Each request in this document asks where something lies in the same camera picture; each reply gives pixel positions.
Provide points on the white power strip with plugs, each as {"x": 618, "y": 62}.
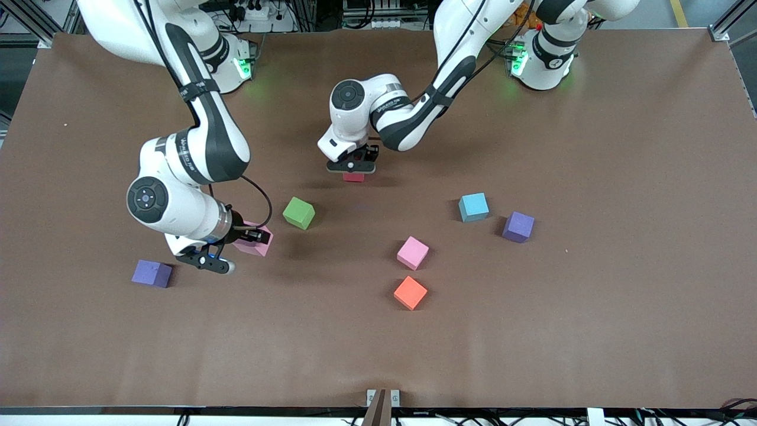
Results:
{"x": 263, "y": 16}

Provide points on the purple foam block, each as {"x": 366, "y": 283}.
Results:
{"x": 151, "y": 273}
{"x": 518, "y": 226}

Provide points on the large table cover sheet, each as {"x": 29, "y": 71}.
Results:
{"x": 591, "y": 325}

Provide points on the sky blue foam block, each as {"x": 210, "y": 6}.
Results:
{"x": 473, "y": 206}

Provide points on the orange snack bag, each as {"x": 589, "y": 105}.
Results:
{"x": 532, "y": 22}

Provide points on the small metal table bracket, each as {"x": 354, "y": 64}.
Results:
{"x": 371, "y": 397}

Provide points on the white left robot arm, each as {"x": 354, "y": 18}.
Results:
{"x": 408, "y": 118}

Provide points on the long grey power strip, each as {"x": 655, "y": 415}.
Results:
{"x": 384, "y": 25}

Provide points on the orange foam block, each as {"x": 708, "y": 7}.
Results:
{"x": 410, "y": 292}

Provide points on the green foam block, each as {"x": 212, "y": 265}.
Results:
{"x": 298, "y": 212}

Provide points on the light pink foam block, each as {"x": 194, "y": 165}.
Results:
{"x": 412, "y": 252}
{"x": 260, "y": 249}

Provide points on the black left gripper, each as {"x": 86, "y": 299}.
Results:
{"x": 371, "y": 152}

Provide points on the aluminium frame strut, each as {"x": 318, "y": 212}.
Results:
{"x": 44, "y": 26}
{"x": 718, "y": 32}

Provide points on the crimson foam block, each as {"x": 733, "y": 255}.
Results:
{"x": 353, "y": 177}

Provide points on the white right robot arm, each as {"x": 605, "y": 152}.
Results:
{"x": 207, "y": 136}

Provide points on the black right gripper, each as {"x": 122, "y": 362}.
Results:
{"x": 239, "y": 228}

